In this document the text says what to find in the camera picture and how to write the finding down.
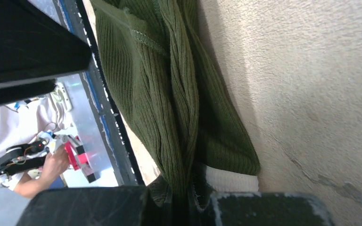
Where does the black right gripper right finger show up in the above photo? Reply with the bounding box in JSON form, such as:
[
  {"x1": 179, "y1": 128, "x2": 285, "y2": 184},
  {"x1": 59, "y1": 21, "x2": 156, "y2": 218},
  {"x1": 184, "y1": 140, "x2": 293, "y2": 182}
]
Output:
[{"x1": 189, "y1": 174, "x2": 214, "y2": 226}]

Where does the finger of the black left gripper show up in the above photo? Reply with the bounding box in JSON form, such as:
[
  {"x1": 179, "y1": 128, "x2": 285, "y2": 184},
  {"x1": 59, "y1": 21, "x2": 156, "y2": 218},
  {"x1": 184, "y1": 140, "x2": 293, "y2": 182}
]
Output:
[{"x1": 0, "y1": 0, "x2": 91, "y2": 105}]

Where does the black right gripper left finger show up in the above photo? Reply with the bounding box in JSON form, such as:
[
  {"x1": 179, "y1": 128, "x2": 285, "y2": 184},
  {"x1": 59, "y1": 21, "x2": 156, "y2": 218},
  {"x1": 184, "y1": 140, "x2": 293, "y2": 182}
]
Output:
[{"x1": 145, "y1": 176, "x2": 173, "y2": 226}]

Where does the olive green underwear cream waistband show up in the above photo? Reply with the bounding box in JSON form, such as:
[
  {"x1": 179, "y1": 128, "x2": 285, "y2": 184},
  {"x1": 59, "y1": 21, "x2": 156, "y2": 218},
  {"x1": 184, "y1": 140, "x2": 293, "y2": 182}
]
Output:
[{"x1": 91, "y1": 0, "x2": 260, "y2": 199}]

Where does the background person forearm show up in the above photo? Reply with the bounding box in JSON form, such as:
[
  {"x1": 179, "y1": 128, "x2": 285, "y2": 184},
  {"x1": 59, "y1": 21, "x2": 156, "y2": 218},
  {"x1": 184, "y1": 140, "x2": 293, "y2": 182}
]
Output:
[{"x1": 13, "y1": 173, "x2": 50, "y2": 199}]

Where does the background person hand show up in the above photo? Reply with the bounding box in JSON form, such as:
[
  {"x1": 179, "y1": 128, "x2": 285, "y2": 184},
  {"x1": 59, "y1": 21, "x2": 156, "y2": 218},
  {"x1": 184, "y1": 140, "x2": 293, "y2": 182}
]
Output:
[{"x1": 39, "y1": 145, "x2": 69, "y2": 186}]

